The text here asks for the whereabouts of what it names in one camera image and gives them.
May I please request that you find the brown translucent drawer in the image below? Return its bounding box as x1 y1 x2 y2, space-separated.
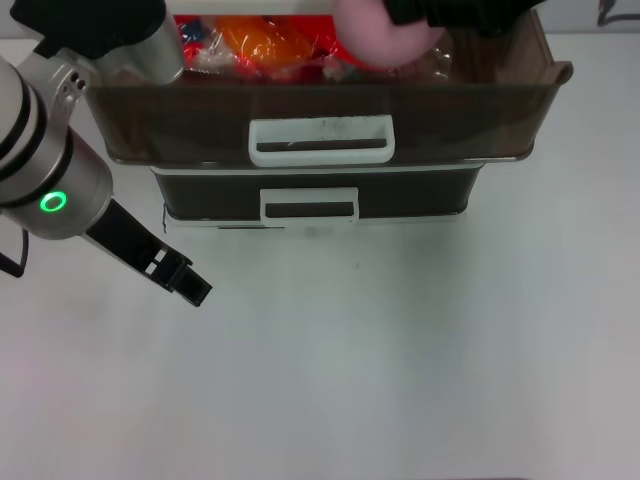
154 167 481 224
84 9 575 169

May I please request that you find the pink peach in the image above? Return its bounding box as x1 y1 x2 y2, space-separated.
333 0 449 69

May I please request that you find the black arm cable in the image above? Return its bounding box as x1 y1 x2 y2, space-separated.
0 227 28 277

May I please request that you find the red and blue snack packet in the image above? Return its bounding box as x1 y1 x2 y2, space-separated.
174 14 221 66

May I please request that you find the clear plastic bag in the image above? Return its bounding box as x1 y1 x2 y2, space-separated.
399 29 457 81

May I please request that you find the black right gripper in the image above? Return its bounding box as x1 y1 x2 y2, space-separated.
384 0 549 39

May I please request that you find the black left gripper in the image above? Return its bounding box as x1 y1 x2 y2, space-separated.
83 197 214 308

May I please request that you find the orange snack bag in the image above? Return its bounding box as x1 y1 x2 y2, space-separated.
215 14 321 81

